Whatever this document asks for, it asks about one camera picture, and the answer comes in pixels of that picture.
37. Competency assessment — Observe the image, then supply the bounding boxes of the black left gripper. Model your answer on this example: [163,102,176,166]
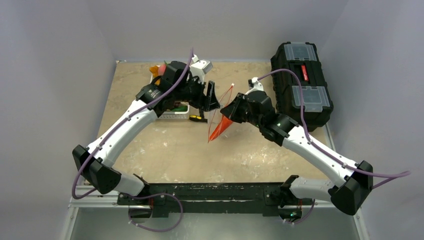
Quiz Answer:
[174,74,220,112]

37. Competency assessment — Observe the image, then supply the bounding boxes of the orange toy carrot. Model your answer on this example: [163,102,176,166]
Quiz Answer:
[208,116,233,142]

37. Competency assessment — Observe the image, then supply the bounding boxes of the clear zip top bag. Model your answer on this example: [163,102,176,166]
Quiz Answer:
[207,83,244,143]

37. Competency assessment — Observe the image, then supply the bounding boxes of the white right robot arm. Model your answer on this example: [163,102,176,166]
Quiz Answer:
[220,91,374,216]

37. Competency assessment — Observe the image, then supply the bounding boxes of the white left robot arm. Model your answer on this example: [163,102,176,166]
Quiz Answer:
[72,60,220,205]

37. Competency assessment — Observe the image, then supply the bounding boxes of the yellow black screwdriver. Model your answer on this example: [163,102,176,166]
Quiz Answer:
[189,115,208,123]

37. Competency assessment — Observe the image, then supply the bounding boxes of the white plastic basket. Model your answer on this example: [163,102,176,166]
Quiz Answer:
[153,78,190,120]

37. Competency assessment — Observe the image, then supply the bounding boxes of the green toy cucumber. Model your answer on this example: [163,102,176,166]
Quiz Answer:
[171,104,188,112]

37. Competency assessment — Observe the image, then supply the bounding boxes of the pink toy peach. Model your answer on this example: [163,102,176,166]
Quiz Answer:
[157,61,168,76]

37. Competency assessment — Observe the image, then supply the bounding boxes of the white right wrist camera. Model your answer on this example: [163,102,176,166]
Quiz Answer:
[245,77,264,95]

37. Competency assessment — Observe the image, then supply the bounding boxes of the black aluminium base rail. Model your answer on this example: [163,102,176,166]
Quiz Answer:
[68,181,327,220]

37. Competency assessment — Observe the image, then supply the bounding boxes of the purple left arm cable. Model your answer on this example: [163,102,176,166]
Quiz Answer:
[71,47,195,233]

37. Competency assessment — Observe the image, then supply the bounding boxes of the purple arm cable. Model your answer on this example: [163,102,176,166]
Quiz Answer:
[71,47,195,233]
[256,68,412,225]

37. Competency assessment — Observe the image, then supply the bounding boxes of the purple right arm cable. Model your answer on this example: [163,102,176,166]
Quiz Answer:
[256,68,412,225]

